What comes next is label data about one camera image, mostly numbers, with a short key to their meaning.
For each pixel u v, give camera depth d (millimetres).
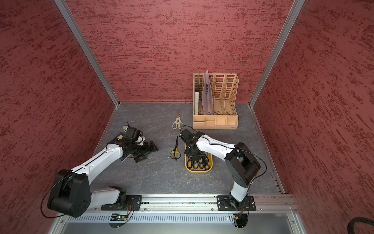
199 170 835
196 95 874
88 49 874
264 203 760
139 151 731
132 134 695
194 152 738
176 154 918
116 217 720
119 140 631
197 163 856
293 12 725
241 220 743
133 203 753
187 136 710
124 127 1027
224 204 737
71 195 406
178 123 1065
